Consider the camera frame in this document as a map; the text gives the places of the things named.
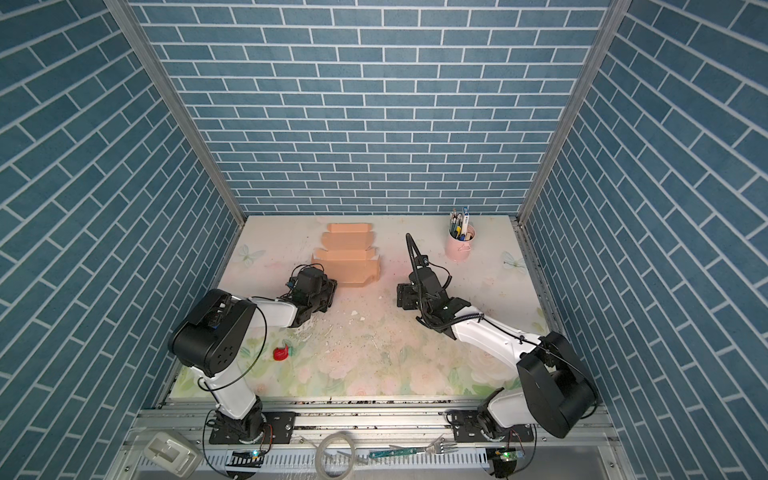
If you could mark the aluminium right corner post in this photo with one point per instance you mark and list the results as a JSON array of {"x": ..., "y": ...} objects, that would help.
[{"x": 596, "y": 55}]

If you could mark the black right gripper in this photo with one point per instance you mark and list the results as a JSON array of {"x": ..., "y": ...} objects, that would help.
[{"x": 404, "y": 294}]

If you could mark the white plastic holder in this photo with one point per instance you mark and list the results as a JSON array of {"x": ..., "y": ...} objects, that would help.
[{"x": 173, "y": 453}]

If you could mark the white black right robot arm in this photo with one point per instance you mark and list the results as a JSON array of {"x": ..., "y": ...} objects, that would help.
[{"x": 556, "y": 391}]

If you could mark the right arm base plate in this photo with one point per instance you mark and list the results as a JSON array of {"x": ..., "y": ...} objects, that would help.
[{"x": 470, "y": 426}]

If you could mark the pink metal pen cup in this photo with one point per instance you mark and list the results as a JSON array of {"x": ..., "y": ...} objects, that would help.
[{"x": 459, "y": 250}]

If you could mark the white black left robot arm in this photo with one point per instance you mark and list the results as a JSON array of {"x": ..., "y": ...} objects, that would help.
[{"x": 210, "y": 337}]

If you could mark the aluminium left corner post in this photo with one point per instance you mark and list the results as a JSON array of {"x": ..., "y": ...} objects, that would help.
[{"x": 129, "y": 25}]

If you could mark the green handled fork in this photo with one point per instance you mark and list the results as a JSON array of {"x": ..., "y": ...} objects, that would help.
[{"x": 438, "y": 446}]

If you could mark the white labelled marker pen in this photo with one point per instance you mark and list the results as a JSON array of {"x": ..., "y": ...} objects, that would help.
[{"x": 464, "y": 224}]

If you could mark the small red toy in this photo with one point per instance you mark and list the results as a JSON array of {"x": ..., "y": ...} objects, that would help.
[{"x": 281, "y": 353}]

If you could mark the peach cardboard paper box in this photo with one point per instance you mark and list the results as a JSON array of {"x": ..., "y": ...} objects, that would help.
[{"x": 348, "y": 254}]

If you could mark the aluminium front rail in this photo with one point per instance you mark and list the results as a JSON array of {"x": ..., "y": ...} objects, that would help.
[{"x": 370, "y": 421}]

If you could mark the aluminium corner post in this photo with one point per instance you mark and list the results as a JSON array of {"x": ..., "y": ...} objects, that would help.
[
  {"x": 596, "y": 55},
  {"x": 129, "y": 25}
]

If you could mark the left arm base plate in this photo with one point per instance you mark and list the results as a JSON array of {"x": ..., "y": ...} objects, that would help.
[{"x": 262, "y": 427}]

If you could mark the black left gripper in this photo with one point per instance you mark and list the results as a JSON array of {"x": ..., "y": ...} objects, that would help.
[{"x": 330, "y": 286}]

